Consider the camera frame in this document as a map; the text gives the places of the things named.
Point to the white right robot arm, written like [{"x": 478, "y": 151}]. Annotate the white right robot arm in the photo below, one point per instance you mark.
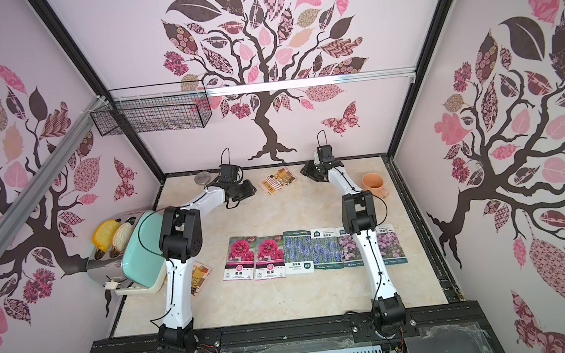
[{"x": 359, "y": 220}]

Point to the clear glass jar with grains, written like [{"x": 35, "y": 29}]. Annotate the clear glass jar with grains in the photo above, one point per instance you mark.
[{"x": 203, "y": 178}]

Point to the orange ceramic mug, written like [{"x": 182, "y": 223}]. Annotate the orange ceramic mug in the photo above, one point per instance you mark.
[{"x": 375, "y": 184}]

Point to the beige toast slice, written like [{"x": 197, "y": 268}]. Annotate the beige toast slice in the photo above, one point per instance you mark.
[{"x": 121, "y": 238}]

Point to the black wire basket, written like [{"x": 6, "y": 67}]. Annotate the black wire basket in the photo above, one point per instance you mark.
[{"x": 155, "y": 107}]

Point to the lavender seed packet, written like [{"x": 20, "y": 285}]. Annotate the lavender seed packet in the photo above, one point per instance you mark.
[
  {"x": 298, "y": 253},
  {"x": 326, "y": 249}
]

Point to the pink cosmos seed packet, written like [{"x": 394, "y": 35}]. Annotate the pink cosmos seed packet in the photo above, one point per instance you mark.
[{"x": 350, "y": 254}]

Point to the orange illustrated packet by toaster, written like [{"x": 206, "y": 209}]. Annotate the orange illustrated packet by toaster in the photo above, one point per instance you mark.
[{"x": 199, "y": 276}]

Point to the orange illustrated packet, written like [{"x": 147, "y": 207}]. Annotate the orange illustrated packet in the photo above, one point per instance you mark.
[
  {"x": 277, "y": 180},
  {"x": 199, "y": 276}
]

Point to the pink rose packet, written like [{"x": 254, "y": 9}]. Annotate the pink rose packet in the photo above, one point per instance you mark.
[
  {"x": 269, "y": 258},
  {"x": 240, "y": 263}
]

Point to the aluminium rail on wall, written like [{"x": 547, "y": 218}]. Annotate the aluminium rail on wall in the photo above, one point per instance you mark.
[{"x": 23, "y": 206}]

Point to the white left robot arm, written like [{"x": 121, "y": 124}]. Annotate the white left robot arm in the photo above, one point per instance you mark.
[{"x": 181, "y": 240}]

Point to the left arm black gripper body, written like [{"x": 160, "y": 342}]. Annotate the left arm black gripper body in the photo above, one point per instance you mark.
[{"x": 241, "y": 191}]

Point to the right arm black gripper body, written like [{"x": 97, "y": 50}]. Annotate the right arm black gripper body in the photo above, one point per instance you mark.
[{"x": 313, "y": 171}]

